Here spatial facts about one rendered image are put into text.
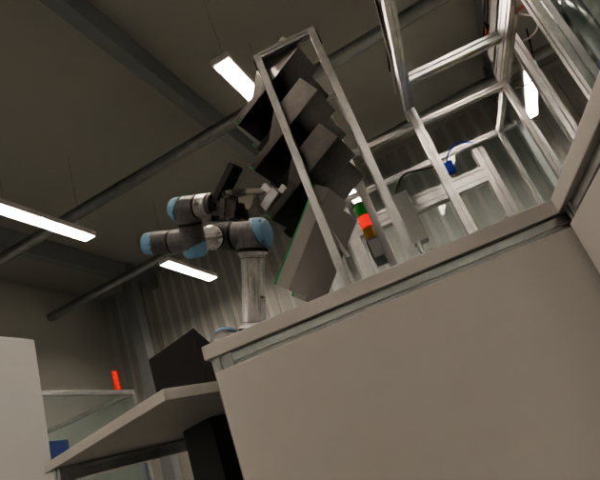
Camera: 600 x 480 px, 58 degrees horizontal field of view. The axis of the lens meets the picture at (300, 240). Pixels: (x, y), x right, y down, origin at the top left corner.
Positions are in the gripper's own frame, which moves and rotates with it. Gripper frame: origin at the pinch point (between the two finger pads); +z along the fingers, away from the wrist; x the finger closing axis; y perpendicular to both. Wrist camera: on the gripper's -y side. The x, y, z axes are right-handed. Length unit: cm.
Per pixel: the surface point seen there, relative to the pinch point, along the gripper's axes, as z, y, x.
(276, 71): 2.3, -34.7, -0.1
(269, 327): 24, 36, 33
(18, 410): -305, 111, -123
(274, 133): 3.4, -15.7, 1.8
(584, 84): 81, -6, 23
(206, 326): -677, 73, -754
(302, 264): 13.9, 21.0, 3.1
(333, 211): 18.7, 6.5, -4.6
